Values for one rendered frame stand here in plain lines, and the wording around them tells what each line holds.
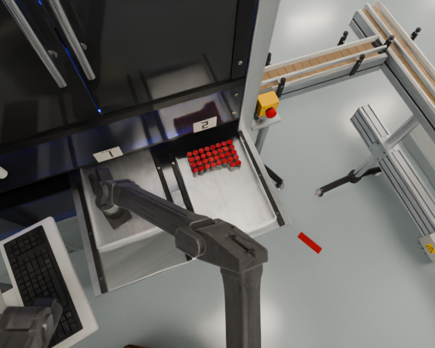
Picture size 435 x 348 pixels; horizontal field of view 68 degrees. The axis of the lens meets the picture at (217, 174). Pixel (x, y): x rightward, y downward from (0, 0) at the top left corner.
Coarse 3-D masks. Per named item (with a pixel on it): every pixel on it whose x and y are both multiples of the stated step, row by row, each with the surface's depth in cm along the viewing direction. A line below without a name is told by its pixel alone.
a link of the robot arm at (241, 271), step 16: (224, 224) 61; (208, 240) 56; (224, 240) 56; (240, 240) 57; (208, 256) 57; (224, 256) 53; (240, 256) 52; (256, 256) 54; (224, 272) 55; (240, 272) 51; (256, 272) 55; (224, 288) 56; (240, 288) 53; (256, 288) 55; (240, 304) 54; (256, 304) 55; (240, 320) 54; (256, 320) 55; (240, 336) 54; (256, 336) 55
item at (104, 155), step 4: (112, 148) 104; (116, 148) 105; (100, 152) 103; (104, 152) 104; (108, 152) 105; (112, 152) 106; (116, 152) 106; (120, 152) 107; (96, 156) 104; (100, 156) 105; (104, 156) 106; (108, 156) 107; (116, 156) 109; (100, 160) 107; (104, 160) 108
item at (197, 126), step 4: (204, 120) 109; (208, 120) 110; (212, 120) 111; (196, 124) 109; (200, 124) 110; (204, 124) 111; (208, 124) 112; (212, 124) 113; (196, 128) 112; (200, 128) 113; (204, 128) 114
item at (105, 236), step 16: (112, 160) 120; (128, 160) 121; (144, 160) 121; (80, 176) 114; (128, 176) 118; (144, 176) 118; (160, 192) 116; (96, 208) 113; (96, 224) 111; (128, 224) 111; (144, 224) 111; (96, 240) 105; (112, 240) 109
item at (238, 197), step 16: (240, 144) 125; (176, 160) 120; (240, 160) 122; (192, 176) 119; (208, 176) 119; (224, 176) 119; (240, 176) 119; (256, 176) 117; (192, 192) 116; (208, 192) 116; (224, 192) 117; (240, 192) 117; (256, 192) 117; (208, 208) 114; (224, 208) 114; (240, 208) 114; (256, 208) 115; (272, 208) 111; (240, 224) 112; (256, 224) 109
